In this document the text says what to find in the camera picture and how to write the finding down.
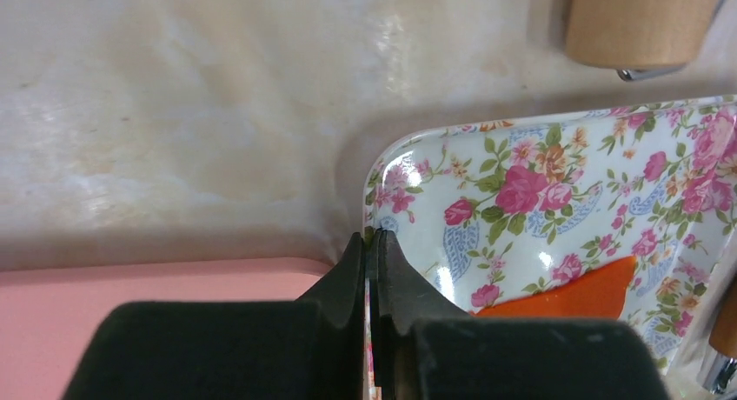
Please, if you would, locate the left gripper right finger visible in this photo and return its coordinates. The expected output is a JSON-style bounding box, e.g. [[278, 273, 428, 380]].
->
[[368, 230, 668, 399]]

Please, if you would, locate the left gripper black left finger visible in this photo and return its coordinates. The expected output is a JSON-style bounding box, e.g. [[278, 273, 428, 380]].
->
[[63, 234, 364, 399]]

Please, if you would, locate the floral patterned tray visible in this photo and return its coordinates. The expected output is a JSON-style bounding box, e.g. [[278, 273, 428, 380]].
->
[[363, 95, 736, 383]]

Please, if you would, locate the orange-red dough piece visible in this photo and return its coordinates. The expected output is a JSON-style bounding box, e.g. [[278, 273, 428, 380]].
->
[[476, 256, 636, 319]]

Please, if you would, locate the pink plastic tray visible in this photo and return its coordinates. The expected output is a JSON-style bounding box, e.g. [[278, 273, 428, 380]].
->
[[1, 257, 329, 399]]

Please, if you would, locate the wooden rolling pin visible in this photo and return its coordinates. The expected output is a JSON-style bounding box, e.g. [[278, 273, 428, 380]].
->
[[565, 0, 726, 81]]

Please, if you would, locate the metal scraper wooden handle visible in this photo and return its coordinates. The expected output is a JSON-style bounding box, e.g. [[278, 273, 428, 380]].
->
[[697, 280, 736, 394]]

